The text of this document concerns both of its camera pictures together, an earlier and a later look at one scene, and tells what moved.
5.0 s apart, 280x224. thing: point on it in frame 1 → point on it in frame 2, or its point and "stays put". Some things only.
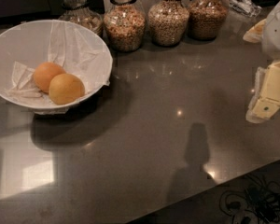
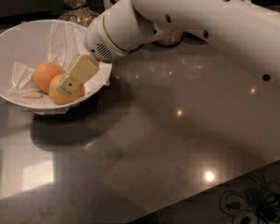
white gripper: (277, 32) → (98, 37)
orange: (64, 89) stays put
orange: (45, 73) stays put
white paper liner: (80, 51) stays put
